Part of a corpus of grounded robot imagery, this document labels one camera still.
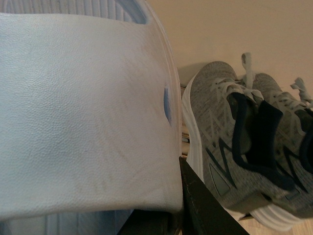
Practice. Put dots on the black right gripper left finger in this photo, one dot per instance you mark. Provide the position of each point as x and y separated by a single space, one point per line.
152 223

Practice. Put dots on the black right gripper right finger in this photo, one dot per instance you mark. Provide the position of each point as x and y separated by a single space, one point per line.
203 215

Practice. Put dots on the grey knit sneaker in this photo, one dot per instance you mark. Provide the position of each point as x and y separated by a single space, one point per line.
294 135
232 146

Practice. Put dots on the light blue slide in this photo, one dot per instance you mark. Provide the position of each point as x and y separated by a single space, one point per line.
90 117

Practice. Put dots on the black metal shoe rack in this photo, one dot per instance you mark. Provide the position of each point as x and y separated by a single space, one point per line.
185 139

